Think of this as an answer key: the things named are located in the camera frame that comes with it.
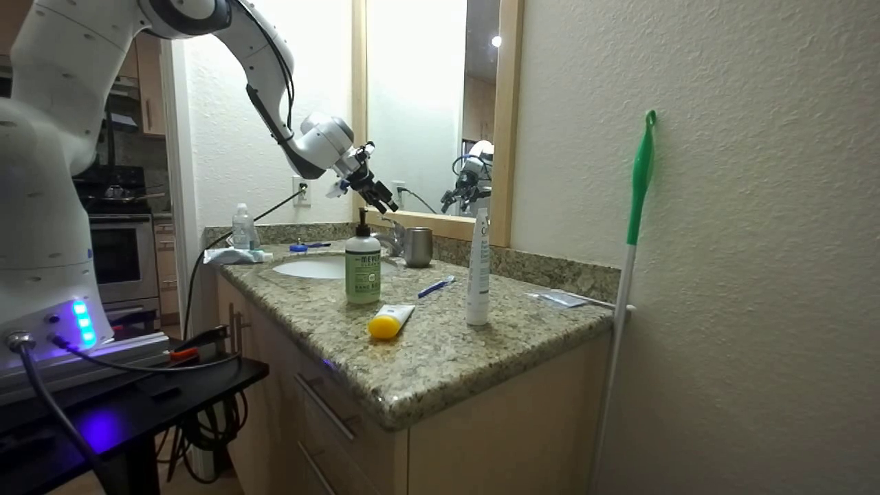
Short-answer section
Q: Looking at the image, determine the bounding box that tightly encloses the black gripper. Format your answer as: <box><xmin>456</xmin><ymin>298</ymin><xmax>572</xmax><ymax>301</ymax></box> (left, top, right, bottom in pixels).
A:
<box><xmin>334</xmin><ymin>140</ymin><xmax>400</xmax><ymax>215</ymax></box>

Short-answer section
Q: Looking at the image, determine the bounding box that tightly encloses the chrome sink faucet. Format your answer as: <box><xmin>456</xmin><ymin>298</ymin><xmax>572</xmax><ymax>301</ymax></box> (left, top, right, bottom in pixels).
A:
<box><xmin>379</xmin><ymin>216</ymin><xmax>404</xmax><ymax>254</ymax></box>

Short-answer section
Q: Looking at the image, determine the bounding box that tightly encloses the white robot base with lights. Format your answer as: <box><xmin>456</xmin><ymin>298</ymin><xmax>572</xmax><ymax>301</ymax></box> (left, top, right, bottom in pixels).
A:
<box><xmin>0</xmin><ymin>98</ymin><xmax>168</xmax><ymax>366</ymax></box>

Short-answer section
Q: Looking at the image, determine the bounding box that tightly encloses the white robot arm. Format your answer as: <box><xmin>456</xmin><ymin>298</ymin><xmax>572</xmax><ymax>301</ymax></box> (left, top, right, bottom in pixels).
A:
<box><xmin>0</xmin><ymin>0</ymin><xmax>396</xmax><ymax>210</ymax></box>

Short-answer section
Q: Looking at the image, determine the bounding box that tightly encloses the metal cup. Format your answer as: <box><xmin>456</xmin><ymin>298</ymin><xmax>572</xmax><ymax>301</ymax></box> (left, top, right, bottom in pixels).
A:
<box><xmin>407</xmin><ymin>226</ymin><xmax>433</xmax><ymax>267</ymax></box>

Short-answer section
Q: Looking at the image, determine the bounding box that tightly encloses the green liquid soap bottle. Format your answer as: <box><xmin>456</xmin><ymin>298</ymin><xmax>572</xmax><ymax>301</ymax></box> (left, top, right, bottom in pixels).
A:
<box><xmin>345</xmin><ymin>210</ymin><xmax>383</xmax><ymax>304</ymax></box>

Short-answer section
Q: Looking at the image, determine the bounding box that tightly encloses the tall white tube bottle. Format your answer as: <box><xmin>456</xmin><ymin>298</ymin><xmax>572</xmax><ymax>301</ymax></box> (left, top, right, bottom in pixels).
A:
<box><xmin>469</xmin><ymin>195</ymin><xmax>489</xmax><ymax>327</ymax></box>

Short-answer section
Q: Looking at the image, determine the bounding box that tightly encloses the blue toothbrush on counter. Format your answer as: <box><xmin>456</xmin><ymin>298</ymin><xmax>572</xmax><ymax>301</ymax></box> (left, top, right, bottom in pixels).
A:
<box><xmin>415</xmin><ymin>274</ymin><xmax>456</xmax><ymax>298</ymax></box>

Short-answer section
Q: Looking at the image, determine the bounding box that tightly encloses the white oval sink basin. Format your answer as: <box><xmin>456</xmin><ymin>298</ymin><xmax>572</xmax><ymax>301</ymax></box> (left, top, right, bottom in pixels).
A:
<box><xmin>273</xmin><ymin>252</ymin><xmax>400</xmax><ymax>283</ymax></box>

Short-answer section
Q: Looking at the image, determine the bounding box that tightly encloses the blue item behind sink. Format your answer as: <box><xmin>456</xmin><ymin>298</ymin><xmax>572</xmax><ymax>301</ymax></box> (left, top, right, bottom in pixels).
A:
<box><xmin>290</xmin><ymin>241</ymin><xmax>334</xmax><ymax>252</ymax></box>

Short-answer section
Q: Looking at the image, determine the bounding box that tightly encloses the yellow and white tube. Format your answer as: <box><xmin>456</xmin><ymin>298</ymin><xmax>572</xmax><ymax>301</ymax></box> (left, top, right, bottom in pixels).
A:
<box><xmin>367</xmin><ymin>301</ymin><xmax>415</xmax><ymax>341</ymax></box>

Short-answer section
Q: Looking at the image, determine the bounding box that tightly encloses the clear plastic bottle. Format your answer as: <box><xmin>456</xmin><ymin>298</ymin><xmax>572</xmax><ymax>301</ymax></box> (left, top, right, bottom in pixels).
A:
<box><xmin>231</xmin><ymin>204</ymin><xmax>254</xmax><ymax>249</ymax></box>

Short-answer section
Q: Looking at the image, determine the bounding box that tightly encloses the white dish with blue item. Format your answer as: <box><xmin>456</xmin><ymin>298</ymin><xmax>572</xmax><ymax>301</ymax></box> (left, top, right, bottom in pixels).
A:
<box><xmin>203</xmin><ymin>248</ymin><xmax>273</xmax><ymax>267</ymax></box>

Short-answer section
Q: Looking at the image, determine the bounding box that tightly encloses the wooden vanity cabinet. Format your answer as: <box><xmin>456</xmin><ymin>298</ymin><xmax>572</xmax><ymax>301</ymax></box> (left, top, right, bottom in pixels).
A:
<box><xmin>217</xmin><ymin>272</ymin><xmax>610</xmax><ymax>495</ymax></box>

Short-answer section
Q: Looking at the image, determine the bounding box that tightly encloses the clear plastic wrapper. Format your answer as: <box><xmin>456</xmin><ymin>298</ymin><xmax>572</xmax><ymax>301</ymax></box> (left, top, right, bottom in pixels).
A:
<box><xmin>529</xmin><ymin>289</ymin><xmax>613</xmax><ymax>308</ymax></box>

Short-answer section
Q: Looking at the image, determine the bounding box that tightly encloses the kitchen oven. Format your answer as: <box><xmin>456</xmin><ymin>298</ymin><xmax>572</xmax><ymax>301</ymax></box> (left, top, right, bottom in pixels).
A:
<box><xmin>74</xmin><ymin>164</ymin><xmax>157</xmax><ymax>308</ymax></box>

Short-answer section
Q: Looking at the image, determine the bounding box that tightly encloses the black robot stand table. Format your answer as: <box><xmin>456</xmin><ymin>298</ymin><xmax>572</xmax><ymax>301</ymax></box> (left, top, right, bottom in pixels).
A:
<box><xmin>0</xmin><ymin>360</ymin><xmax>271</xmax><ymax>495</ymax></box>

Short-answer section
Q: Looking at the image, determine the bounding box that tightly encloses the white wall outlet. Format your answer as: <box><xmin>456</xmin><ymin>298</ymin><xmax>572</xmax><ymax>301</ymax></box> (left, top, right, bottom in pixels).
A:
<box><xmin>293</xmin><ymin>177</ymin><xmax>312</xmax><ymax>209</ymax></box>

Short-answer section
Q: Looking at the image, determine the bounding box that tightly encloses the wood framed wall mirror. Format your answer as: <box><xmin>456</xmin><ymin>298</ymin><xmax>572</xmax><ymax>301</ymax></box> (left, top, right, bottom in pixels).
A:
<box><xmin>353</xmin><ymin>0</ymin><xmax>525</xmax><ymax>248</ymax></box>

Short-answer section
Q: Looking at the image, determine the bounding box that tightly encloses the black power cable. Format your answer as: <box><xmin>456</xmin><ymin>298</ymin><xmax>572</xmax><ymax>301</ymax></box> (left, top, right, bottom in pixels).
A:
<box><xmin>181</xmin><ymin>183</ymin><xmax>308</xmax><ymax>341</ymax></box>

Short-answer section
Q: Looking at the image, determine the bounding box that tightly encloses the green and white mop handle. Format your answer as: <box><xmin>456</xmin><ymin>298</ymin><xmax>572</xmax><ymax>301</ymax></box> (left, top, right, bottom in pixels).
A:
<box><xmin>586</xmin><ymin>109</ymin><xmax>657</xmax><ymax>495</ymax></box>

